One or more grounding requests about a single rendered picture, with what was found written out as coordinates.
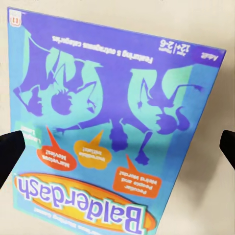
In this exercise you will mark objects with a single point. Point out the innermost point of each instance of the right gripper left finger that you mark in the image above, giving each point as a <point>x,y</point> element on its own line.
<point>12,145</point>

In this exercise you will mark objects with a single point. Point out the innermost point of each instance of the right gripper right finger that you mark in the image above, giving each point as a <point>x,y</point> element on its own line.
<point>227,146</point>

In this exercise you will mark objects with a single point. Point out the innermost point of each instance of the board game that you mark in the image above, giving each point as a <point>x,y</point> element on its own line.
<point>107,116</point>

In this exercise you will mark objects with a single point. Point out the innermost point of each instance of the bed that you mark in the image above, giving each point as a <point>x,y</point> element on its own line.
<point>202,201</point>

